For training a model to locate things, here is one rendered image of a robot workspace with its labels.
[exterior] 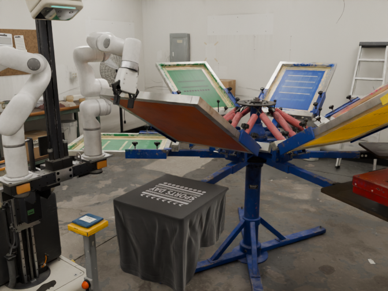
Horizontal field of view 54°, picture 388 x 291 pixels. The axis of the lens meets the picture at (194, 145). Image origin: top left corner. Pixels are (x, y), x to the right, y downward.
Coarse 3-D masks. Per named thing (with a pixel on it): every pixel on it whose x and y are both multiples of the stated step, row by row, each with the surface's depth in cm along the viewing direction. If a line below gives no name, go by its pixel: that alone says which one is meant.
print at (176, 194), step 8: (160, 184) 222; (168, 184) 222; (144, 192) 210; (152, 192) 210; (160, 192) 210; (168, 192) 210; (176, 192) 210; (184, 192) 210; (192, 192) 210; (200, 192) 210; (160, 200) 199; (168, 200) 199; (176, 200) 199; (184, 200) 199; (192, 200) 199
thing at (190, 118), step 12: (168, 108) 181; (180, 108) 175; (192, 108) 170; (180, 120) 198; (192, 120) 191; (204, 120) 185; (192, 132) 218; (204, 132) 209; (216, 132) 202; (216, 144) 232; (228, 144) 223
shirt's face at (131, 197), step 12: (156, 180) 228; (168, 180) 228; (180, 180) 228; (192, 180) 228; (132, 192) 210; (216, 192) 210; (132, 204) 194; (144, 204) 194; (156, 204) 194; (168, 204) 194; (192, 204) 194; (180, 216) 181
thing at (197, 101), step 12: (108, 96) 191; (144, 96) 178; (156, 96) 174; (168, 96) 171; (180, 96) 168; (192, 96) 165; (204, 108) 168; (144, 120) 221; (216, 120) 179; (228, 132) 195; (240, 144) 214
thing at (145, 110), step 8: (120, 104) 199; (136, 104) 190; (144, 104) 186; (136, 112) 207; (144, 112) 202; (152, 112) 197; (160, 112) 193; (152, 120) 215; (160, 120) 210; (168, 120) 205; (160, 128) 231; (168, 128) 225; (176, 128) 219; (184, 128) 213; (176, 136) 242; (184, 136) 235; (192, 136) 228; (208, 144) 239
